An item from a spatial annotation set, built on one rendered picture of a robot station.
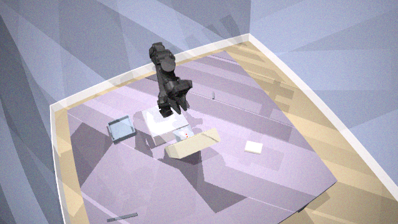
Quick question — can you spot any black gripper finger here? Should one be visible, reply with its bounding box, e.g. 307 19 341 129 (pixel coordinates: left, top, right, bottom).
173 90 188 111
167 99 181 115

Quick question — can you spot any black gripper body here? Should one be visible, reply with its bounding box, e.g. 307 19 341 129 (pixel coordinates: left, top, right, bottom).
163 75 190 103

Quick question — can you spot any beige service panel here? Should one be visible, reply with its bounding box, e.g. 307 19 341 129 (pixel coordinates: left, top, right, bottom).
165 128 221 159

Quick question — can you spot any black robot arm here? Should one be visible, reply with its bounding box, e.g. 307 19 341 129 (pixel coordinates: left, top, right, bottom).
149 42 193 118

